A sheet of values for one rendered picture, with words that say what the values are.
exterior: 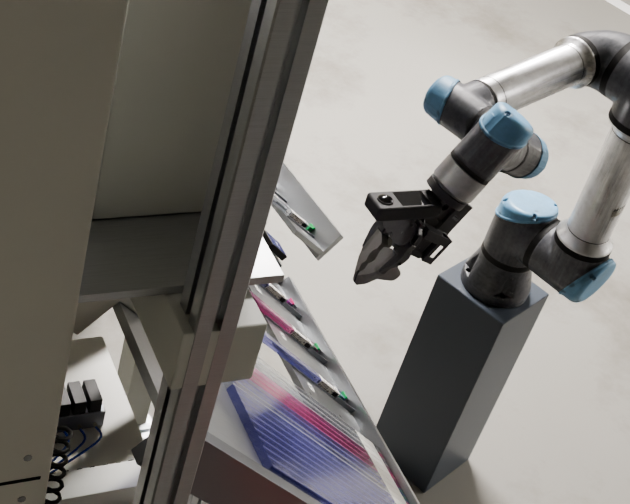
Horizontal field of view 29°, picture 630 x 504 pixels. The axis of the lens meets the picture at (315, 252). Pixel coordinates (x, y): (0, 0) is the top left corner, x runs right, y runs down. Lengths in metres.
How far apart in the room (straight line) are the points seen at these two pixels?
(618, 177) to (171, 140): 1.35
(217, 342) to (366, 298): 2.28
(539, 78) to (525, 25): 2.96
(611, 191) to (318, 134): 1.75
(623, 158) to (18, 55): 1.57
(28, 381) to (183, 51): 0.31
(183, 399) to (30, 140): 0.31
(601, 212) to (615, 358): 1.20
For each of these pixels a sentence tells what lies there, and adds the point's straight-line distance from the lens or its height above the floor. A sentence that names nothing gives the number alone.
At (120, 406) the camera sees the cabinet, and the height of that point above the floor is 0.62.
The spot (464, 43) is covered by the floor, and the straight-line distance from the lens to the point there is 4.74.
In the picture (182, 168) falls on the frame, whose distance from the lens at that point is 1.09.
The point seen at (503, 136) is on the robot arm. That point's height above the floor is 1.19.
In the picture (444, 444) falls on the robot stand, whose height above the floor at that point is 0.17.
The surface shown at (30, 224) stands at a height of 1.48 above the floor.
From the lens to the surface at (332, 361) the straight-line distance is 2.00.
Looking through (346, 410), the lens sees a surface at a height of 0.73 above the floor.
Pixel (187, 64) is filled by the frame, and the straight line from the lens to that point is 1.03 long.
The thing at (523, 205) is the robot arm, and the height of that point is 0.78.
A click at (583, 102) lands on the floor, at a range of 4.65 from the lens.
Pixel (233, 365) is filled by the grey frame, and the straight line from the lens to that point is 1.08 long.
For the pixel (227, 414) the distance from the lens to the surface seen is 1.37.
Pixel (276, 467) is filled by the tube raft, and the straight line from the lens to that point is 1.36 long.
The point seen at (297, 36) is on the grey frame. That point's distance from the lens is 0.87.
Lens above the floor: 2.08
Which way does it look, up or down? 38 degrees down
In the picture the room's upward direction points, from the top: 18 degrees clockwise
